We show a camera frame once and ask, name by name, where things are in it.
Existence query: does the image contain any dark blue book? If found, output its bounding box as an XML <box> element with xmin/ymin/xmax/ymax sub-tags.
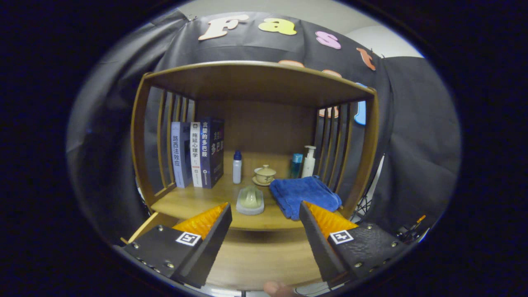
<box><xmin>200</xmin><ymin>120</ymin><xmax>213</xmax><ymax>189</ymax></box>

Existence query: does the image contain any pale green brush with handle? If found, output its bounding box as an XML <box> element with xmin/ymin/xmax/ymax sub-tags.
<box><xmin>236</xmin><ymin>186</ymin><xmax>265</xmax><ymax>216</ymax></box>

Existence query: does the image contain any beige lidded teacup with saucer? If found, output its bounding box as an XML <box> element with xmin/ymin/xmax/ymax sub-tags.
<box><xmin>252</xmin><ymin>164</ymin><xmax>277</xmax><ymax>187</ymax></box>

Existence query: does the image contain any white bottle with blue cap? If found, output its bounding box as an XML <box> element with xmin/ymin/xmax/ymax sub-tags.
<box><xmin>232</xmin><ymin>150</ymin><xmax>243</xmax><ymax>184</ymax></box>

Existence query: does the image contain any wooden cabinet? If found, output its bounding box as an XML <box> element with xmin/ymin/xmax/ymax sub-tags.
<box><xmin>130</xmin><ymin>61</ymin><xmax>379</xmax><ymax>233</ymax></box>

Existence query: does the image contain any white book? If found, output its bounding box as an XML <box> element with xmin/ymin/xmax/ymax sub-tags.
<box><xmin>190</xmin><ymin>122</ymin><xmax>203</xmax><ymax>188</ymax></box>

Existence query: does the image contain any teal bottle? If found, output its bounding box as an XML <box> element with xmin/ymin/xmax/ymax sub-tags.
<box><xmin>290</xmin><ymin>153</ymin><xmax>304</xmax><ymax>179</ymax></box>

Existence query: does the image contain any black book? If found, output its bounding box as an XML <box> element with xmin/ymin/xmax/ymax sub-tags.
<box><xmin>210</xmin><ymin>120</ymin><xmax>225</xmax><ymax>187</ymax></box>

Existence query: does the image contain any black tripod stand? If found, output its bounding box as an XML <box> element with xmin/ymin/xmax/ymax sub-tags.
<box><xmin>355</xmin><ymin>157</ymin><xmax>386</xmax><ymax>223</ymax></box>

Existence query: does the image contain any wooden countertop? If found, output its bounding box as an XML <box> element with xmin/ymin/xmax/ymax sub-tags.
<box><xmin>151</xmin><ymin>173</ymin><xmax>351</xmax><ymax>231</ymax></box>

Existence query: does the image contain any black device with orange tip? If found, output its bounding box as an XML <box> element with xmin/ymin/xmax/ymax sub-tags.
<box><xmin>396</xmin><ymin>214</ymin><xmax>427</xmax><ymax>244</ymax></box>

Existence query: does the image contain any folded blue towel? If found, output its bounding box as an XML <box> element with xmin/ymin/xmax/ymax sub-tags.
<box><xmin>270</xmin><ymin>176</ymin><xmax>342</xmax><ymax>221</ymax></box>

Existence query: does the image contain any black backdrop cloth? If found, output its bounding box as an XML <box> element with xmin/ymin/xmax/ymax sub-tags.
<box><xmin>66</xmin><ymin>8</ymin><xmax>462</xmax><ymax>248</ymax></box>

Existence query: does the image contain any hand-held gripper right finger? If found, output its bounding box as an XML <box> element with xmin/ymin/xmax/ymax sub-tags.
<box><xmin>299</xmin><ymin>201</ymin><xmax>409</xmax><ymax>288</ymax></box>

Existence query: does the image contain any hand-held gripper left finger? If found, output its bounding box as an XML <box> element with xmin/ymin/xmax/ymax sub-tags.
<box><xmin>113</xmin><ymin>202</ymin><xmax>233</xmax><ymax>289</ymax></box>

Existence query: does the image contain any pale blue book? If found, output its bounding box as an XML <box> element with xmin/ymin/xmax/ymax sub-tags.
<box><xmin>171</xmin><ymin>122</ymin><xmax>193</xmax><ymax>189</ymax></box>

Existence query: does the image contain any white pump bottle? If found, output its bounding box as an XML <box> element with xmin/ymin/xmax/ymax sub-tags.
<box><xmin>301</xmin><ymin>145</ymin><xmax>317</xmax><ymax>179</ymax></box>

